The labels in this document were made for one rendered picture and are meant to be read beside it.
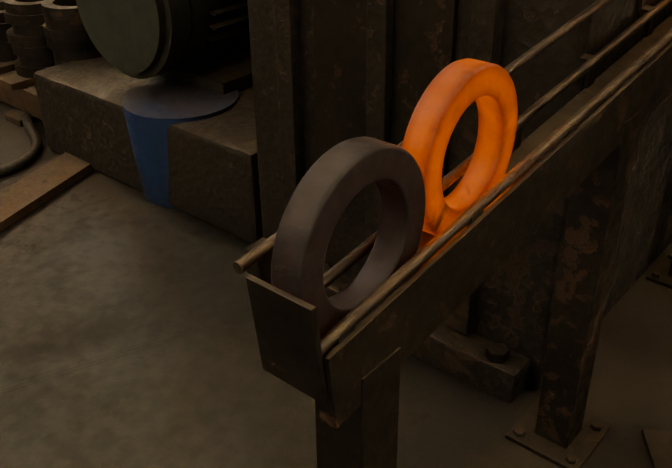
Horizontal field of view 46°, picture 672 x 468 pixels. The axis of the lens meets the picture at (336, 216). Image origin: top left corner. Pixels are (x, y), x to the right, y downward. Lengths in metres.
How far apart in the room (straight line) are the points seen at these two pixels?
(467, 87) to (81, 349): 1.11
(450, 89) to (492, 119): 0.12
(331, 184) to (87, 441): 0.94
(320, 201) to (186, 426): 0.89
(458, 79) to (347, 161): 0.18
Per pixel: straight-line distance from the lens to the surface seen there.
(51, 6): 2.51
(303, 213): 0.63
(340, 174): 0.64
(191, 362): 1.60
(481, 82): 0.80
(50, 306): 1.83
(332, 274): 0.75
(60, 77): 2.39
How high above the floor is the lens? 1.01
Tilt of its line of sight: 30 degrees down
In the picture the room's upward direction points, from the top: 1 degrees counter-clockwise
